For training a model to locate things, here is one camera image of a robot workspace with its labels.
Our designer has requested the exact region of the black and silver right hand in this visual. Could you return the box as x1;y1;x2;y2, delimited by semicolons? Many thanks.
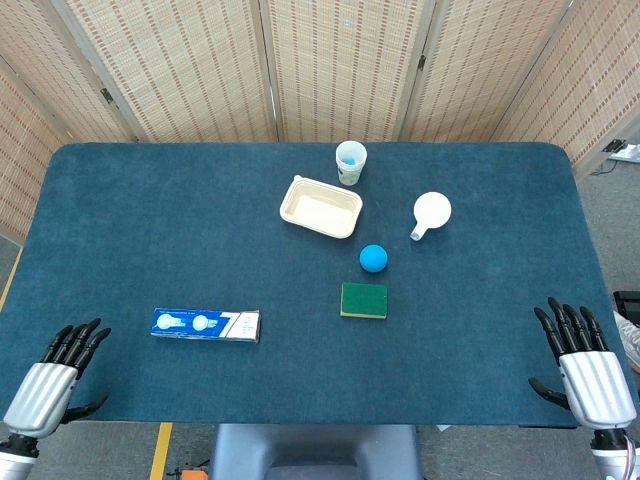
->
528;297;639;431

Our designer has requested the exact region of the black and silver left hand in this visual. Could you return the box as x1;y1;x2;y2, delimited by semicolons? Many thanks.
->
2;318;112;439

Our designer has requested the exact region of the blue and white toothpaste box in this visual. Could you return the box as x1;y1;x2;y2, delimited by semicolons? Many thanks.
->
150;307;262;345

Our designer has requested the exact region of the black plastic crate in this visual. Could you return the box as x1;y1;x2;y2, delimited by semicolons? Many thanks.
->
612;291;640;316

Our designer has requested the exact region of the woven folding screen panel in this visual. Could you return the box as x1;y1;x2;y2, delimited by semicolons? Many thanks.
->
259;0;439;144
399;0;576;144
0;0;136;144
0;57;71;244
49;0;279;144
492;0;640;181

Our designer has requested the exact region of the white power strip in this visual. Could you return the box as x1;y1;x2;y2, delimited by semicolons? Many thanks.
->
602;141;640;164

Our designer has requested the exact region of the white plastic scoop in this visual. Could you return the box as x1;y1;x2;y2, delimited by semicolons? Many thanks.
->
409;191;453;243

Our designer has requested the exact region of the green and yellow sponge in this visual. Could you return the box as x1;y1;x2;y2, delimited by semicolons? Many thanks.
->
339;282;389;320

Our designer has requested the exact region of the dark blue table cloth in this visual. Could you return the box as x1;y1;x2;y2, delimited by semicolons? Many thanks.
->
0;142;609;429

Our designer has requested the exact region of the blue ball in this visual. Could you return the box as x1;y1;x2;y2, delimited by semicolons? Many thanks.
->
359;244;389;274

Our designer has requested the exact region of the grey blue robot torso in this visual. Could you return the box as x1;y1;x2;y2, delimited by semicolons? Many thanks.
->
208;423;424;480

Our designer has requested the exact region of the white printed paper cup stack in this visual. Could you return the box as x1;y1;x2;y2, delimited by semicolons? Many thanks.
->
334;140;368;187

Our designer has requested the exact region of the cream plastic food tray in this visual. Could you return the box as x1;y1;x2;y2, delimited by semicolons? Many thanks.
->
279;174;365;241

